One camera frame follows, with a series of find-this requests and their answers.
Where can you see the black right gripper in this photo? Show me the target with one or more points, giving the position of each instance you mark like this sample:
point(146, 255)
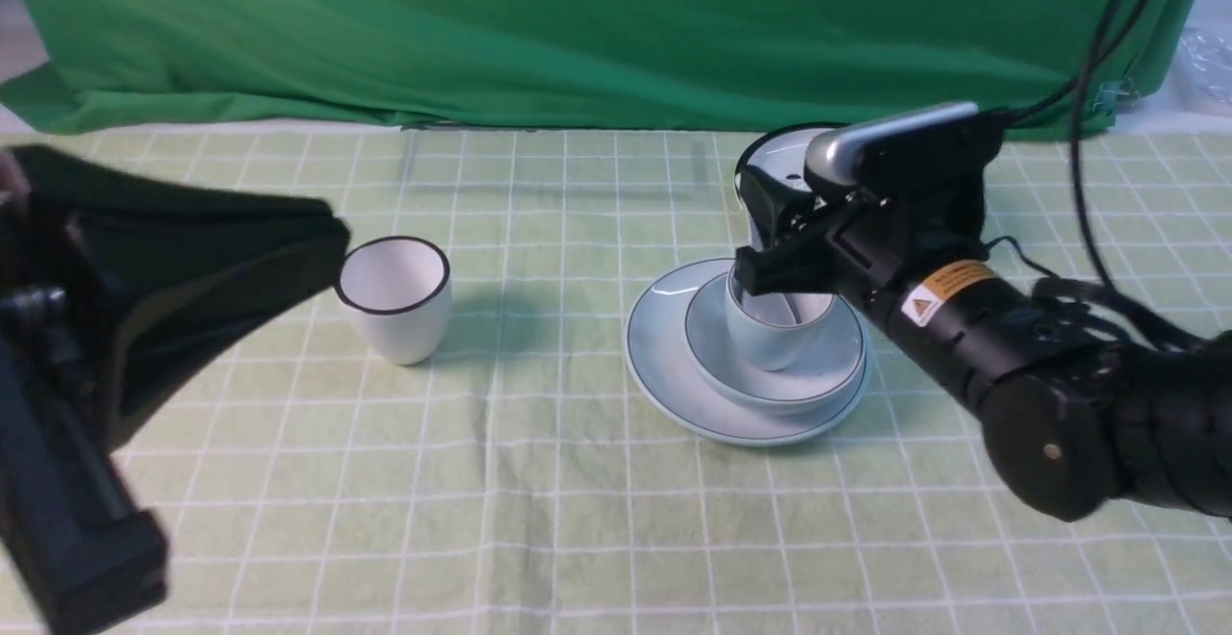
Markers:
point(919, 203)

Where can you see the pale blue cup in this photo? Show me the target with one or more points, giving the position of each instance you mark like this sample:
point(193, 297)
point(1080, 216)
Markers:
point(773, 330)

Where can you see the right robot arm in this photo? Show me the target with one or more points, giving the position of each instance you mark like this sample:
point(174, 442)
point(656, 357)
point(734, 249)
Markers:
point(1082, 394)

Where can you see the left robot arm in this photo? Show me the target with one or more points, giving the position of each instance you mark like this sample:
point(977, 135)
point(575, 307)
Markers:
point(117, 291)

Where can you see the white plate black rim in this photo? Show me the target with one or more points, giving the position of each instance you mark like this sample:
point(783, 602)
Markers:
point(781, 153)

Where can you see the pale blue bowl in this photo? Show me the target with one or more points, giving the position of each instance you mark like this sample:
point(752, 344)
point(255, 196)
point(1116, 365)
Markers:
point(830, 371)

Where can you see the metal binder clip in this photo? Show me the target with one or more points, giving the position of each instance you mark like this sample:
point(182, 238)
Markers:
point(1115, 97)

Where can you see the pale blue plate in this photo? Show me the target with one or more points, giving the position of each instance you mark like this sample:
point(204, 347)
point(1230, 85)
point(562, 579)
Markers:
point(680, 352)

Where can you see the green checkered tablecloth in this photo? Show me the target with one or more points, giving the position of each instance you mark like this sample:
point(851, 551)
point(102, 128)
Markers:
point(520, 483)

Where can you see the white cup black rim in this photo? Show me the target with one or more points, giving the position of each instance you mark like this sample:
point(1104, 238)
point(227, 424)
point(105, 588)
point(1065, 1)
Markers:
point(397, 293)

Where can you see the green backdrop cloth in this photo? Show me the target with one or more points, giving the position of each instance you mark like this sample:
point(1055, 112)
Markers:
point(724, 65)

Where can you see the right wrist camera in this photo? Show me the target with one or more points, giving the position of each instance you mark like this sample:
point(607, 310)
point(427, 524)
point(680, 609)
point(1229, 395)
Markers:
point(833, 157)

